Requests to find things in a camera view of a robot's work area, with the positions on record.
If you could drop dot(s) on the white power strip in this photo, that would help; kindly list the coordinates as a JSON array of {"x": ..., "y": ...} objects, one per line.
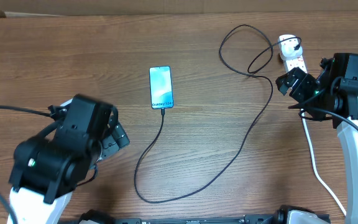
[{"x": 296, "y": 62}]

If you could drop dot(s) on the blue Galaxy smartphone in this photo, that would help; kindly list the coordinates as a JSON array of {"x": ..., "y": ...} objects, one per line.
[{"x": 161, "y": 88}]

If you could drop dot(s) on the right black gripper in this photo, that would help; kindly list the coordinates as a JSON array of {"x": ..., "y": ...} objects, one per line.
[{"x": 302, "y": 83}]

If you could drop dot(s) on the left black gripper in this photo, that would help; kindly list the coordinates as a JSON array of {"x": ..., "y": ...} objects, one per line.
[{"x": 112, "y": 144}]

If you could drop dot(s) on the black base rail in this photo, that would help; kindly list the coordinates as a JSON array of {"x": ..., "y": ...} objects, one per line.
[{"x": 285, "y": 214}]

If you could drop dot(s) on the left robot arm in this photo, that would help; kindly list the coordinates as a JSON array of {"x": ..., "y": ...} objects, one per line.
[{"x": 49, "y": 166}]

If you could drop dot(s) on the white charger plug adapter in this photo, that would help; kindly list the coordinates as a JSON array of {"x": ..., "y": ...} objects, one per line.
[{"x": 290, "y": 47}]

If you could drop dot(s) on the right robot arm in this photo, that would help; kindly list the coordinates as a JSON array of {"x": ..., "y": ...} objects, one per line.
[{"x": 332, "y": 96}]

